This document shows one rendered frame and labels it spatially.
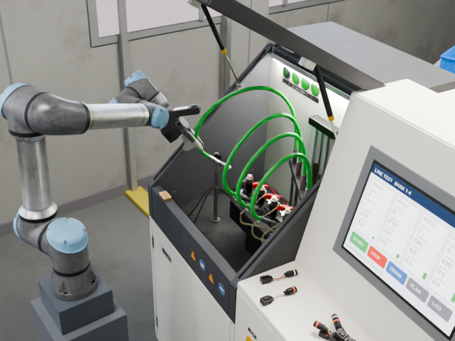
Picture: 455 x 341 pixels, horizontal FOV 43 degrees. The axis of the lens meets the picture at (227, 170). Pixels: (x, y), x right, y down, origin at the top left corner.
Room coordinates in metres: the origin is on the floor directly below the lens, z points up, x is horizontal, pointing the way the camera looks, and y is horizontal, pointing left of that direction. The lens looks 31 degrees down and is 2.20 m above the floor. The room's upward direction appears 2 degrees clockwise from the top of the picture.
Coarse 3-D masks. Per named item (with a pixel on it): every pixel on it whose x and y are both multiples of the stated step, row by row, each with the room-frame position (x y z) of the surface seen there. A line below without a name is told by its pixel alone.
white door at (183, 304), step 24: (168, 240) 1.79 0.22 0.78; (168, 264) 1.79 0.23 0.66; (168, 288) 1.80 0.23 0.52; (192, 288) 1.61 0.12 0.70; (168, 312) 1.81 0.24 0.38; (192, 312) 1.61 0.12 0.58; (216, 312) 1.45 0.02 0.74; (168, 336) 1.82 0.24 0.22; (192, 336) 1.61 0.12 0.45; (216, 336) 1.45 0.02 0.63
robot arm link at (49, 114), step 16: (48, 96) 1.45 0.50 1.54; (32, 112) 1.40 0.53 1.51; (48, 112) 1.40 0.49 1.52; (64, 112) 1.42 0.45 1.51; (80, 112) 1.44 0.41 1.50; (96, 112) 1.50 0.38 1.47; (112, 112) 1.55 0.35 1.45; (128, 112) 1.60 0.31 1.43; (144, 112) 1.66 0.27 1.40; (160, 112) 1.69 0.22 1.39; (32, 128) 1.41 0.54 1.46; (48, 128) 1.39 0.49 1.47; (64, 128) 1.41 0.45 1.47; (80, 128) 1.43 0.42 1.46; (96, 128) 1.50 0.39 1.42; (112, 128) 1.56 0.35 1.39; (160, 128) 1.69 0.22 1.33
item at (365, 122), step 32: (352, 96) 1.52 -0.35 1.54; (384, 96) 1.50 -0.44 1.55; (416, 96) 1.51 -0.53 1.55; (352, 128) 1.48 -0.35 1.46; (384, 128) 1.39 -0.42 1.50; (416, 128) 1.32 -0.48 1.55; (448, 128) 1.31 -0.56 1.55; (352, 160) 1.43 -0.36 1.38; (416, 160) 1.28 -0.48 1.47; (448, 160) 1.21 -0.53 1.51; (320, 192) 1.48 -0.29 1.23; (352, 192) 1.39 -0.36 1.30; (448, 192) 1.17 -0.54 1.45; (320, 224) 1.43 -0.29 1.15; (320, 256) 1.39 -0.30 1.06; (352, 288) 1.26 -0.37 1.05; (256, 320) 1.25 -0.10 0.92; (384, 320) 1.14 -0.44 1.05
